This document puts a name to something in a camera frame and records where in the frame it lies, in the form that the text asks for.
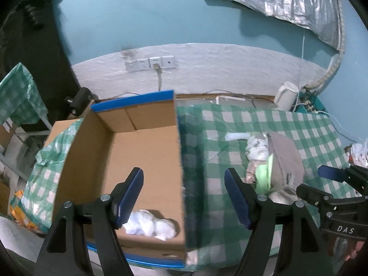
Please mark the white flat strip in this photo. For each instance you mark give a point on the white flat strip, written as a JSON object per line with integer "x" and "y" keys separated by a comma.
{"x": 230, "y": 99}

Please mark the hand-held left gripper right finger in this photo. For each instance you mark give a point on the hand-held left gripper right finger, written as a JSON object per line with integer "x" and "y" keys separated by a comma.
{"x": 237, "y": 199}

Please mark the grey cloth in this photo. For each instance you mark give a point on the grey cloth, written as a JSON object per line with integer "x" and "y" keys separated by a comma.
{"x": 286, "y": 161}

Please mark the black cylinder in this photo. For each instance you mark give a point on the black cylinder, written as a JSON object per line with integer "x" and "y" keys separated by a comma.
{"x": 80, "y": 99}

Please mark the white electric kettle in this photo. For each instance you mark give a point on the white electric kettle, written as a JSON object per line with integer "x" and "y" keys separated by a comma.
{"x": 286, "y": 95}

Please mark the orange patterned cloth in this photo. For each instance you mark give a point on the orange patterned cloth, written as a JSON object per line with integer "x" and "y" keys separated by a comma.
{"x": 23, "y": 210}

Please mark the dark hanging cloth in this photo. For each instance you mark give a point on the dark hanging cloth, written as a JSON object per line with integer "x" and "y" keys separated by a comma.
{"x": 31, "y": 34}

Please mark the cardboard box with blue edges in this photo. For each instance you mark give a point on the cardboard box with blue edges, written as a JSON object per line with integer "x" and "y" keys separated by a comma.
{"x": 143, "y": 155}

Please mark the white crumpled paper wad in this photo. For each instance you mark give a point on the white crumpled paper wad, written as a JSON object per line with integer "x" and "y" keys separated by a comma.
{"x": 149, "y": 224}

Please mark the green checked plastic tablecloth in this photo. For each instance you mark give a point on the green checked plastic tablecloth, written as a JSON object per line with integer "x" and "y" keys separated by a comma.
{"x": 287, "y": 126}

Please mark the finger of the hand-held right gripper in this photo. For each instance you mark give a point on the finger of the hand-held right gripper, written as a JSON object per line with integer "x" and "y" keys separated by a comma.
{"x": 330, "y": 173}
{"x": 312, "y": 194}

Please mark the white patterned cloth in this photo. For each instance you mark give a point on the white patterned cloth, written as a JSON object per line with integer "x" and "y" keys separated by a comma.
{"x": 257, "y": 148}

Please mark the teal basket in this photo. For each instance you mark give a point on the teal basket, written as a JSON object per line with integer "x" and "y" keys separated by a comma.
{"x": 312, "y": 105}

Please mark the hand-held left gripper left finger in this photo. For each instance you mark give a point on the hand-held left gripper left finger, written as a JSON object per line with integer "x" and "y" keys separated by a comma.
{"x": 130, "y": 196}

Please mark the white foam tube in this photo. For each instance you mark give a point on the white foam tube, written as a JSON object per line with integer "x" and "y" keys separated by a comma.
{"x": 237, "y": 136}

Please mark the white wall socket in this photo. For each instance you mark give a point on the white wall socket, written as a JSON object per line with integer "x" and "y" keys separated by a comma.
{"x": 154, "y": 60}
{"x": 143, "y": 63}
{"x": 131, "y": 64}
{"x": 169, "y": 61}

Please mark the clear plastic bag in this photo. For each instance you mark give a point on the clear plastic bag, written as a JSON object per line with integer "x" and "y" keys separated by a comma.
{"x": 359, "y": 153}

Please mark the person's right hand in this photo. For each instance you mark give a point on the person's right hand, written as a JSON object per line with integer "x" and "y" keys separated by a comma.
{"x": 356, "y": 251}

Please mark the green bubble wrap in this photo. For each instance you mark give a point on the green bubble wrap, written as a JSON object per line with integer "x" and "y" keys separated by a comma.
{"x": 264, "y": 175}

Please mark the green checked cloth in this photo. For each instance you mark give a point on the green checked cloth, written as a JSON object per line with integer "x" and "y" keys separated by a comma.
{"x": 17, "y": 95}

